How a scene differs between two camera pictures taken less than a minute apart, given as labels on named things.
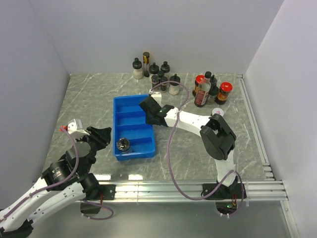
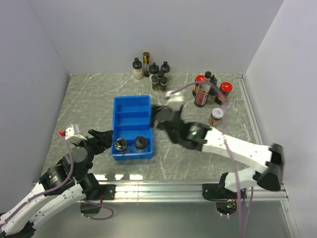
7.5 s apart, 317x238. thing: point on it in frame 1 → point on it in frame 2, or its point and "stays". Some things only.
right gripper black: x=148 y=121 → x=154 y=109
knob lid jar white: x=174 y=88 → x=140 y=143
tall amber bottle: x=146 y=64 stays
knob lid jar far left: x=137 y=72 stays
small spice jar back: x=161 y=73 stays
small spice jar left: x=154 y=79 stays
